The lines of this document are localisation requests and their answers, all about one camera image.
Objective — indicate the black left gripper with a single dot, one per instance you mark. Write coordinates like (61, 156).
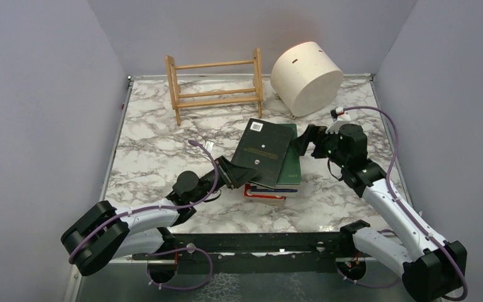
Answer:
(228, 173)

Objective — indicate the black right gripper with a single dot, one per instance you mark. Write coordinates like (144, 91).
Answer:
(319, 139)

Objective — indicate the dark green hardcover book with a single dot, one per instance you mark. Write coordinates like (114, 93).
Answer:
(263, 147)

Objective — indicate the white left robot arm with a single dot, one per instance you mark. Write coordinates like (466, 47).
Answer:
(105, 232)

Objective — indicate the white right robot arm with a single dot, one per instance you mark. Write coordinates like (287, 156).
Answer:
(428, 265)

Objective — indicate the red spine paperback book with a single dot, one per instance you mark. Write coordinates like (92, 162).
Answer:
(252, 192)

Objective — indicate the blue cover paperback book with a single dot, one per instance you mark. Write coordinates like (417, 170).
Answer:
(286, 190)

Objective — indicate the cream cylindrical lamp shade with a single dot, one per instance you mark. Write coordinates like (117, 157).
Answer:
(306, 79)

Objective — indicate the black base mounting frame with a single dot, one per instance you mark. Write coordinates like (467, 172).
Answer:
(246, 253)

